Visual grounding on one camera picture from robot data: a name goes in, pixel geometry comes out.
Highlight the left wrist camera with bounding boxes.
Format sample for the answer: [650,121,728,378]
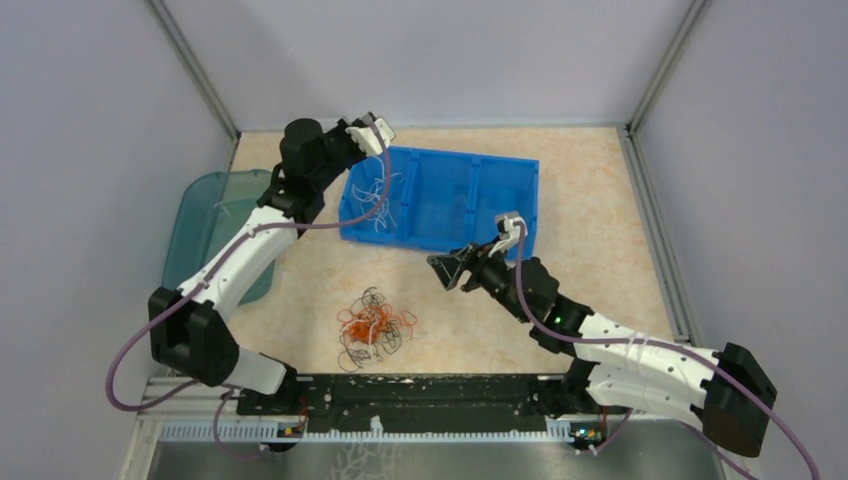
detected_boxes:
[345,112,396,156]

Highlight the blue plastic compartment bin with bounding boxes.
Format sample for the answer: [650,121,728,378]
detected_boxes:
[338,146,540,257]

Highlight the aluminium frame rail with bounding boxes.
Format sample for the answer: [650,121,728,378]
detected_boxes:
[617,0,712,345]
[143,0,241,142]

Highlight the aluminium frame rail left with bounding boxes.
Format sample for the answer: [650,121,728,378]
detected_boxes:
[143,0,241,142]

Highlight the white cables in bin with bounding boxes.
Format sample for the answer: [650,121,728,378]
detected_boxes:
[349,168,407,233]

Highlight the white slotted cable duct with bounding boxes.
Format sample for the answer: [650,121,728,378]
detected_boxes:
[159,419,575,444]

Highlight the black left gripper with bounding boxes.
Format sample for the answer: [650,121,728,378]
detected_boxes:
[313,115,368,190]

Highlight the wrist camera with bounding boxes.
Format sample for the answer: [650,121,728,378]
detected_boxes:
[345,112,396,156]
[488,211,525,257]

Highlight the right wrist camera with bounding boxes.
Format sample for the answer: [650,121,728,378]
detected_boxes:
[488,211,525,257]

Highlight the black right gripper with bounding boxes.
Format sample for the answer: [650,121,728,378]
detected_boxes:
[428,234,532,323]

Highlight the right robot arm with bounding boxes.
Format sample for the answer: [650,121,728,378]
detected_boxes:
[427,243,777,458]

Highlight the aluminium frame rail right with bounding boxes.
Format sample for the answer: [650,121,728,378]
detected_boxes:
[617,0,712,345]

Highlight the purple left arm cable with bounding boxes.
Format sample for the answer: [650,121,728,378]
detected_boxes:
[105,122,395,462]

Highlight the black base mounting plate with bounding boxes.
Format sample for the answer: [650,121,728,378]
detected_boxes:
[236,374,601,433]

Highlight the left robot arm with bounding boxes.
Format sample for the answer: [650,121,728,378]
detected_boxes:
[148,113,395,414]

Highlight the teal plastic basin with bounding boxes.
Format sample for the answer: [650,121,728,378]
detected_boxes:
[161,169,271,289]

